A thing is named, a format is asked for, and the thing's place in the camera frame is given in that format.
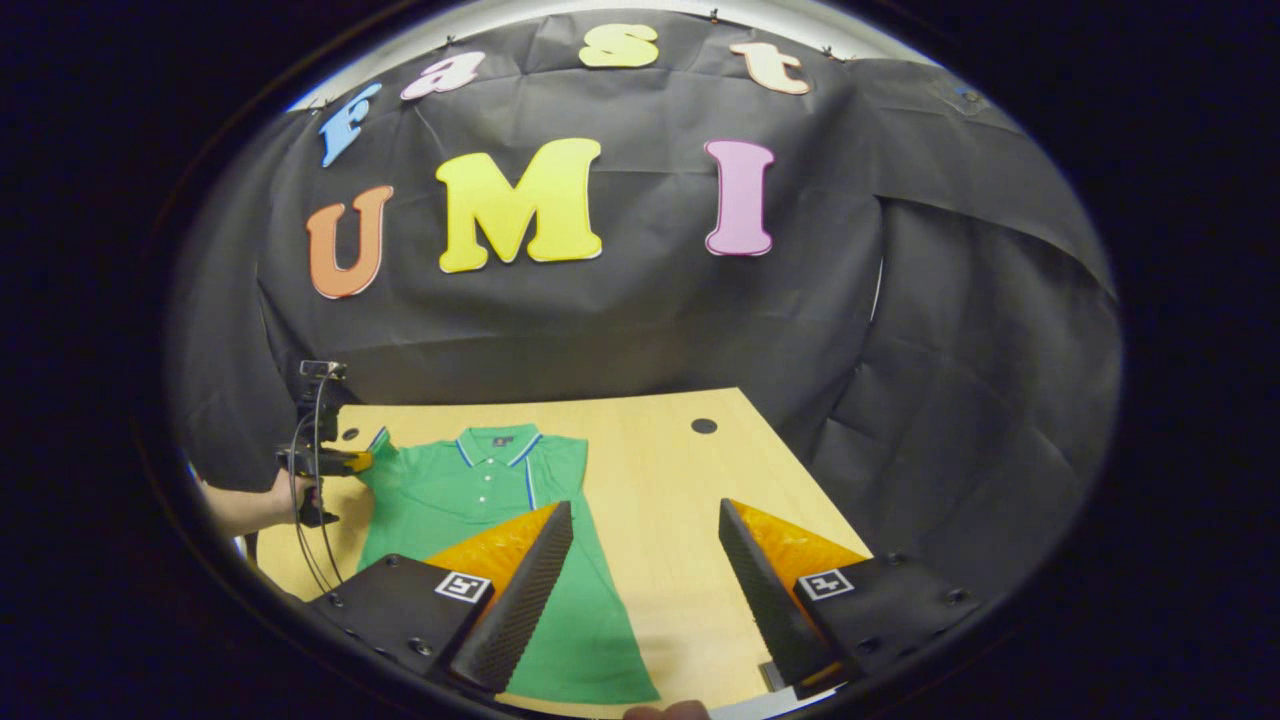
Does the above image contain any green T-shirt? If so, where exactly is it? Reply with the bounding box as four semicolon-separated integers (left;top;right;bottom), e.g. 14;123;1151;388
355;423;661;706

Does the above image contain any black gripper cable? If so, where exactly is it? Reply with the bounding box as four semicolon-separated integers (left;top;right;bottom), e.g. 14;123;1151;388
288;378;346;593

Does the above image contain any black backdrop cloth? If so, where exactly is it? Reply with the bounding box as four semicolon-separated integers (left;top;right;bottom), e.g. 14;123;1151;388
170;10;1123;601

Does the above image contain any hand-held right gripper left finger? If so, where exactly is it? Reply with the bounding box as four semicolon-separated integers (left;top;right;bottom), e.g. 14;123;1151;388
305;500;576;696

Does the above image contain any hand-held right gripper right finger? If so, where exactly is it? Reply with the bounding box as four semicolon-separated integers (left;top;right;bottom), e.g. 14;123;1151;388
718;498;986;693

